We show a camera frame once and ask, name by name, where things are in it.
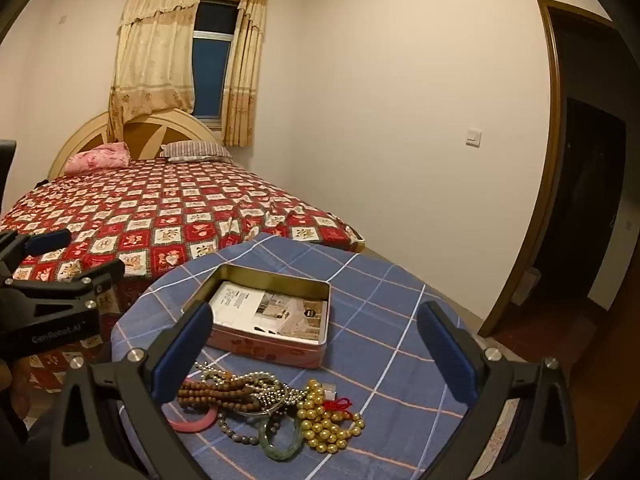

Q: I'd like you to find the blue plaid tablecloth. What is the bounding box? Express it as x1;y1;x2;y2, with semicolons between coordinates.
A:
110;232;506;480

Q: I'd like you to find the striped pillow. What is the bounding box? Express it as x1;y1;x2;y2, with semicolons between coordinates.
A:
160;141;233;163

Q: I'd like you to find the pink metal tin box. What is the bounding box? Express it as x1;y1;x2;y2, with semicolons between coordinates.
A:
181;266;332;370

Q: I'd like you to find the cream wooden headboard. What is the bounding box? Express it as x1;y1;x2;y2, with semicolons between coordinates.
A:
47;112;223;178

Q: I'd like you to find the brown wooden door frame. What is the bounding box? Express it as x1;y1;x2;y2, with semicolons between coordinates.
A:
477;0;621;338

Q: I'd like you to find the pink bangle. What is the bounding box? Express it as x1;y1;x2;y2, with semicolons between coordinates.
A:
170;406;221;433

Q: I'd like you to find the gold bead bracelet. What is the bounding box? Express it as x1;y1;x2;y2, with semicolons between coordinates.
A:
296;379;366;456

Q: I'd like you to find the narrow beige floral curtain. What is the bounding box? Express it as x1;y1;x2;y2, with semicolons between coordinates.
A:
221;0;268;148

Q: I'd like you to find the silver bead chain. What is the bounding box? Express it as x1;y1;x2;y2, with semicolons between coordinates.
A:
192;360;306;418

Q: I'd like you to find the white box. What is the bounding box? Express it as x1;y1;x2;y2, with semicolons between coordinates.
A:
512;267;541;306

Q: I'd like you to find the brown wooden bead bracelet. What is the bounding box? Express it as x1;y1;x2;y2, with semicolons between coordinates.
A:
177;370;261;411

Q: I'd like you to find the wide beige floral curtain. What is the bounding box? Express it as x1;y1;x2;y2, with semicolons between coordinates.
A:
107;0;203;143

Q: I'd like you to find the green jade bangle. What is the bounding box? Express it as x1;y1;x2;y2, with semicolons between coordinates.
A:
257;415;305;461

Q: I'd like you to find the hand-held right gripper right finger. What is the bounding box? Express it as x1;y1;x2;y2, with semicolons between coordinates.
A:
416;301;581;480

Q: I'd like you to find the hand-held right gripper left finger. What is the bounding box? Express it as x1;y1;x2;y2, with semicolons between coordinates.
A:
50;301;216;480

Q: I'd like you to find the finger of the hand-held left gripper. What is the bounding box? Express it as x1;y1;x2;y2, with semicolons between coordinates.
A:
0;229;72;273
2;259;125;311

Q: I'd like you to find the grey bead bracelet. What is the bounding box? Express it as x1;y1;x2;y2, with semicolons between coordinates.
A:
217;410;266;448

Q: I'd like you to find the bed with red checked bedspread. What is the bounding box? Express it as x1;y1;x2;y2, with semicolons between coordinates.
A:
0;157;366;396

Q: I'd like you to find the pink floral pillow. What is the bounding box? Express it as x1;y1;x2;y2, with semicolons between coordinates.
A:
65;142;132;176

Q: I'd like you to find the window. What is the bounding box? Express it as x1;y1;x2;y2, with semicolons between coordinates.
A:
191;0;242;131

